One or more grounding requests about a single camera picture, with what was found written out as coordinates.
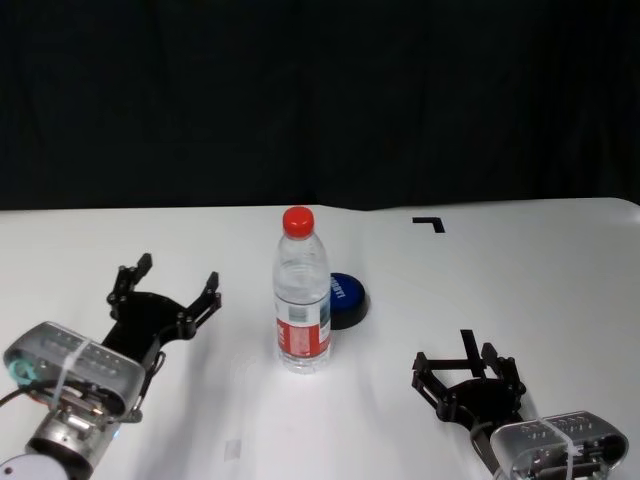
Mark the white camera zip tie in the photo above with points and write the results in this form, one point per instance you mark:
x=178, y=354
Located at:
x=566, y=440
x=70, y=357

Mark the white right camera zip tie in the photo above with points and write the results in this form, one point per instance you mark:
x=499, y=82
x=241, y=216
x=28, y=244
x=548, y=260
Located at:
x=566, y=440

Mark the black L-shaped tape mark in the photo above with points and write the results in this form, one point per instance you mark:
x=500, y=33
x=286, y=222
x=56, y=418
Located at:
x=440, y=225

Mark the black T-shaped tape mark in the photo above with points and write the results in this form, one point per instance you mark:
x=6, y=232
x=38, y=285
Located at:
x=467, y=345

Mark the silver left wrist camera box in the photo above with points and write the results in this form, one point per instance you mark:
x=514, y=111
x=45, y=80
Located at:
x=107, y=362

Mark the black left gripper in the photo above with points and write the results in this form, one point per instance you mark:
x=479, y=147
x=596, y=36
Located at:
x=145, y=320

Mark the white left camera zip tie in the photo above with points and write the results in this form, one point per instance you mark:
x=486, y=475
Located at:
x=70, y=357

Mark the blue round lid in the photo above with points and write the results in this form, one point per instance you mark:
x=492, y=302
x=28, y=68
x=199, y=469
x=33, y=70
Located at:
x=351, y=300

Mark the black curtain backdrop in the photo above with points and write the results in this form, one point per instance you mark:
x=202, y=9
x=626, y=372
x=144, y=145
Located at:
x=320, y=100

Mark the clear tape piece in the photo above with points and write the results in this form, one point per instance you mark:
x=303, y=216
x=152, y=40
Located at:
x=233, y=449

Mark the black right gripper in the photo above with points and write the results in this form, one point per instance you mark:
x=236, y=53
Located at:
x=487, y=402

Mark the clear water bottle red cap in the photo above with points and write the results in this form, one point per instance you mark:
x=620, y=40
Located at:
x=302, y=305

